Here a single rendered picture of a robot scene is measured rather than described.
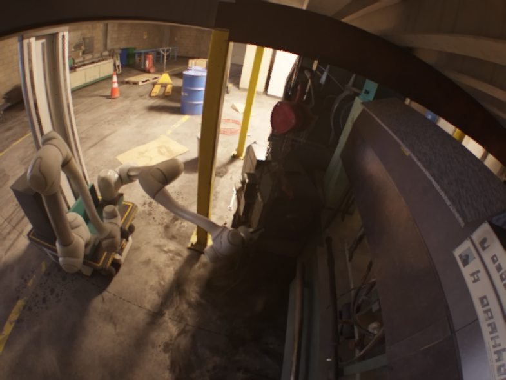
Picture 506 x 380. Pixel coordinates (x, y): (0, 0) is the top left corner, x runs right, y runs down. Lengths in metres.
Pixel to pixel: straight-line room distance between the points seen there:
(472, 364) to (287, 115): 1.05
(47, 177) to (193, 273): 1.36
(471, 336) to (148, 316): 1.76
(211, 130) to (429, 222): 1.15
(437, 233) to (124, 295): 1.92
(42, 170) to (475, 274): 1.40
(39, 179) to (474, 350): 1.42
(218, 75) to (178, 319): 1.62
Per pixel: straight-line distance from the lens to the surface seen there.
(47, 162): 1.01
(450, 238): 0.71
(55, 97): 1.53
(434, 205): 0.78
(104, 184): 1.76
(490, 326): 0.63
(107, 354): 1.80
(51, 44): 1.51
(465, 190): 0.72
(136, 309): 1.81
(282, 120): 0.96
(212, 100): 1.22
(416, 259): 0.77
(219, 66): 1.17
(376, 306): 0.98
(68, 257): 1.39
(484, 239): 0.66
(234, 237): 1.00
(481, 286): 0.64
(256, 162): 1.57
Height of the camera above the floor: 1.65
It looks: 38 degrees down
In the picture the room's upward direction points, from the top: 14 degrees clockwise
